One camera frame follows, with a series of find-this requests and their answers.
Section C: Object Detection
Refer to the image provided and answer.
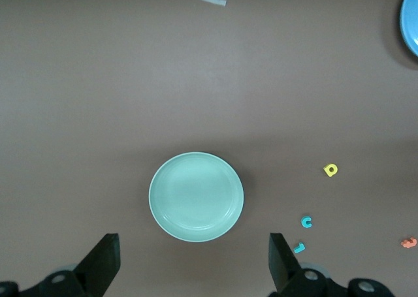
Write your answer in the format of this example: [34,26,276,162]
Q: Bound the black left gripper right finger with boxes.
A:
[269,233,347,297]

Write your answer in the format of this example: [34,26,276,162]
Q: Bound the green round plate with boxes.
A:
[148,151,245,243]

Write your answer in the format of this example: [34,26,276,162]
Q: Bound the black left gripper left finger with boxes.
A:
[39,233,121,297]

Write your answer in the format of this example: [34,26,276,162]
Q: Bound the blue round plate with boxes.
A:
[400,0,418,57]

